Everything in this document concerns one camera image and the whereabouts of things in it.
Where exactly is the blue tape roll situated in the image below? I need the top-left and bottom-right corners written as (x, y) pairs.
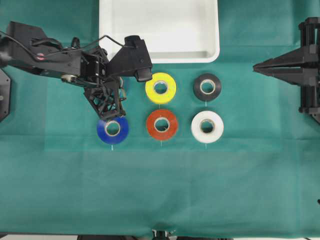
top-left (96, 117), bottom-right (129, 145)

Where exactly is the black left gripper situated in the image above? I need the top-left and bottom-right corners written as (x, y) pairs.
top-left (83, 77), bottom-right (125, 121)

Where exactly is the black tape roll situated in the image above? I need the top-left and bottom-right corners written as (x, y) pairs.
top-left (193, 73), bottom-right (222, 102)

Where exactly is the white plastic case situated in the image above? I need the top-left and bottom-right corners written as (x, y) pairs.
top-left (98, 0), bottom-right (220, 64)

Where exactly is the white tape roll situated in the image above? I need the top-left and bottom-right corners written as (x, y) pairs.
top-left (190, 110), bottom-right (224, 144)

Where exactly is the yellow tape roll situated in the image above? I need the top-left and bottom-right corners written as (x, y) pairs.
top-left (145, 72), bottom-right (177, 105)

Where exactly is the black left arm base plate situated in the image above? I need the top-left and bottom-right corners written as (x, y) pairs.
top-left (0, 69), bottom-right (12, 122)

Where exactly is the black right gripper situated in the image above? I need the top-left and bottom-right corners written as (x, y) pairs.
top-left (253, 17), bottom-right (320, 118)

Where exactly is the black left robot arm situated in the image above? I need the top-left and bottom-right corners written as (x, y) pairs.
top-left (0, 21), bottom-right (126, 121)

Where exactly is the green table cloth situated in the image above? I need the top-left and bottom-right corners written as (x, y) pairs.
top-left (0, 0), bottom-right (320, 238)

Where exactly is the red tape roll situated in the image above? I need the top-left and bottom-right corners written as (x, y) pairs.
top-left (146, 109), bottom-right (179, 141)

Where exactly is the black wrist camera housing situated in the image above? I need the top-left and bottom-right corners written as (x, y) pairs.
top-left (106, 35), bottom-right (153, 82)

